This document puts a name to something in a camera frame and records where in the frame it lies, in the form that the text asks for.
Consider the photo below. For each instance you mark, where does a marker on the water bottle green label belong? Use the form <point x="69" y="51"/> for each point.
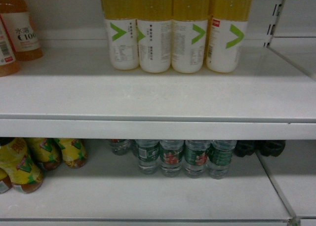
<point x="219" y="157"/>
<point x="148" y="153"/>

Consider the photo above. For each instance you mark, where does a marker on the yellow juice bottle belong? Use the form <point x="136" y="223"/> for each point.
<point x="120" y="22"/>
<point x="229" y="19"/>
<point x="154" y="24"/>
<point x="190" y="19"/>

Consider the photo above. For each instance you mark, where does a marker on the cola bottle red label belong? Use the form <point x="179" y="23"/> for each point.
<point x="271" y="147"/>
<point x="245" y="147"/>

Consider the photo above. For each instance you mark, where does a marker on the yellow iced tea bottle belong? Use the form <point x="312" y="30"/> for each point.
<point x="44" y="153"/>
<point x="73" y="152"/>
<point x="16" y="161"/>

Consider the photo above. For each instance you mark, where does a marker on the right cola bottle red label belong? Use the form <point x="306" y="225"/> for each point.
<point x="271" y="147"/>

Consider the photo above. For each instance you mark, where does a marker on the orange drink bottle front left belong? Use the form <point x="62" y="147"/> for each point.
<point x="8" y="62"/>

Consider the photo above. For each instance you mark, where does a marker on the far left water bottle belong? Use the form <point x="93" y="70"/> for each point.
<point x="120" y="146"/>

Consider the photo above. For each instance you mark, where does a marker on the right water bottle green label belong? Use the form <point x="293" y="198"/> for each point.
<point x="219" y="157"/>

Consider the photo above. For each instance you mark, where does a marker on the upper white shelf board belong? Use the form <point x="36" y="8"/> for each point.
<point x="73" y="91"/>

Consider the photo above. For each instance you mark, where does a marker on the orange C100 drink bottle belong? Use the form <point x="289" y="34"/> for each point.
<point x="15" y="16"/>

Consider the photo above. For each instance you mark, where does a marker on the left cola bottle red label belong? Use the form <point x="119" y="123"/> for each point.
<point x="245" y="147"/>

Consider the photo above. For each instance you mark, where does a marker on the white metal shelf board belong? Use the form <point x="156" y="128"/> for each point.
<point x="111" y="190"/>

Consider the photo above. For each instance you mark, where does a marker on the white right neighbouring shelf board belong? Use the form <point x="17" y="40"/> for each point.
<point x="294" y="179"/>

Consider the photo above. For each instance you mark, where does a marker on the rear water bottle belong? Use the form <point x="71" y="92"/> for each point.
<point x="195" y="157"/>

